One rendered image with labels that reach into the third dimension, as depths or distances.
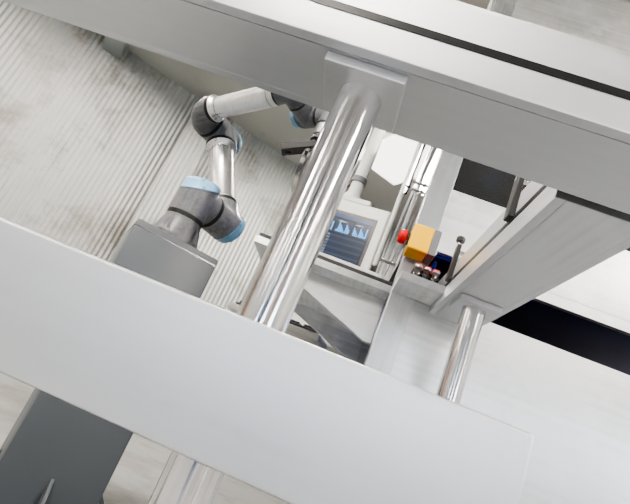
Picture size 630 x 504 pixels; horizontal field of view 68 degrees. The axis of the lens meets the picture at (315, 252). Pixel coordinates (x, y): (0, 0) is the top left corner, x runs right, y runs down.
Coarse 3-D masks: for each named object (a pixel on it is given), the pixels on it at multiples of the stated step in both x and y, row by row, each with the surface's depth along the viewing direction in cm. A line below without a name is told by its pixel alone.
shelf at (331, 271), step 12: (264, 240) 130; (324, 264) 128; (324, 276) 135; (336, 276) 131; (348, 276) 127; (360, 276) 127; (360, 288) 132; (372, 288) 128; (384, 288) 126; (300, 300) 177; (312, 300) 169; (324, 312) 180
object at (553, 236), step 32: (512, 192) 76; (544, 192) 63; (512, 224) 73; (544, 224) 64; (576, 224) 61; (608, 224) 58; (480, 256) 86; (512, 256) 76; (544, 256) 72; (576, 256) 68; (608, 256) 65; (448, 288) 106; (480, 288) 93; (512, 288) 87; (544, 288) 82; (448, 320) 121
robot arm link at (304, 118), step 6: (306, 108) 155; (312, 108) 157; (294, 114) 157; (300, 114) 156; (306, 114) 157; (312, 114) 157; (294, 120) 161; (300, 120) 159; (306, 120) 159; (312, 120) 157; (294, 126) 164; (300, 126) 162; (306, 126) 161; (312, 126) 160
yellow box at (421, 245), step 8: (416, 224) 120; (416, 232) 120; (424, 232) 120; (432, 232) 120; (440, 232) 120; (408, 240) 121; (416, 240) 119; (424, 240) 119; (432, 240) 119; (408, 248) 119; (416, 248) 118; (424, 248) 118; (432, 248) 118; (408, 256) 124; (416, 256) 122; (424, 256) 120; (432, 256) 118
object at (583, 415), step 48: (432, 336) 120; (480, 336) 120; (432, 384) 116; (480, 384) 116; (528, 384) 116; (576, 384) 116; (624, 384) 116; (576, 432) 113; (624, 432) 113; (528, 480) 109; (576, 480) 109; (624, 480) 109
